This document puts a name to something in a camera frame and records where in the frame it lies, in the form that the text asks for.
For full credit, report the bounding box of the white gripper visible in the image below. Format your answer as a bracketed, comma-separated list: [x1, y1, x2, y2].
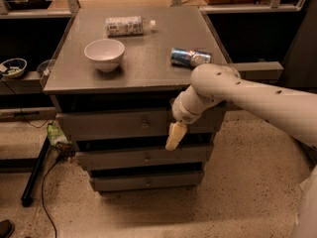
[165, 97, 201, 151]

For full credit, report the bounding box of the grey top drawer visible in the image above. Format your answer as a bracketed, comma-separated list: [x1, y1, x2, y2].
[54, 104, 228, 142]

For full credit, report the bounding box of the grey drawer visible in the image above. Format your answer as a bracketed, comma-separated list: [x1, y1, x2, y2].
[54, 104, 228, 142]
[75, 143, 214, 171]
[89, 171, 204, 192]

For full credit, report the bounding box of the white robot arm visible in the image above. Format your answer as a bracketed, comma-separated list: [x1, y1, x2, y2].
[165, 63, 317, 151]

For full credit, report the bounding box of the grey middle drawer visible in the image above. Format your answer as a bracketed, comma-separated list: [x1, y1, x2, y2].
[75, 143, 214, 171]

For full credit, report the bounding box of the grey drawer cabinet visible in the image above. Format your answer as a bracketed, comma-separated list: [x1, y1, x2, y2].
[44, 7, 227, 178]

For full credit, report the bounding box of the grey bottom drawer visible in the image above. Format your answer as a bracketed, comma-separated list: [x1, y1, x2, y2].
[89, 171, 204, 192]

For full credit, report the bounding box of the blue silver drink can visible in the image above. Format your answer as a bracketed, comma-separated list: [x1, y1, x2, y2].
[170, 48, 212, 67]

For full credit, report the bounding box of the white ceramic bowl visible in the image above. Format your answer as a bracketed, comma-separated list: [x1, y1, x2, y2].
[84, 39, 125, 72]

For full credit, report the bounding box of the grey side shelf block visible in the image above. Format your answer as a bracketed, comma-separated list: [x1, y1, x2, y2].
[230, 61, 284, 82]

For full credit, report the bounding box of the plastic water bottle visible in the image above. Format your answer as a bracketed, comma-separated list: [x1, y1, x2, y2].
[105, 16, 157, 37]

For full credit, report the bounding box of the green snack bag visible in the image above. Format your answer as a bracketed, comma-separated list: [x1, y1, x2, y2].
[47, 123, 68, 146]

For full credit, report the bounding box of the small clear cup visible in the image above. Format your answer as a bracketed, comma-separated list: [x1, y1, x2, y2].
[37, 59, 55, 76]

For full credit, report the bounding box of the black metal table leg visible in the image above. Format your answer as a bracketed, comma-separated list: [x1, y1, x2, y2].
[21, 138, 50, 207]

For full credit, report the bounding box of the blue patterned bowl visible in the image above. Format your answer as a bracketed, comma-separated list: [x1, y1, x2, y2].
[0, 58, 28, 78]

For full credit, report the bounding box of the dark shoe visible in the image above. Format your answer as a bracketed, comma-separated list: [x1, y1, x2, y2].
[0, 219, 15, 238]

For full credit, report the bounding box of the black floor cable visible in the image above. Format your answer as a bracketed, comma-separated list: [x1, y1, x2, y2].
[40, 156, 63, 238]

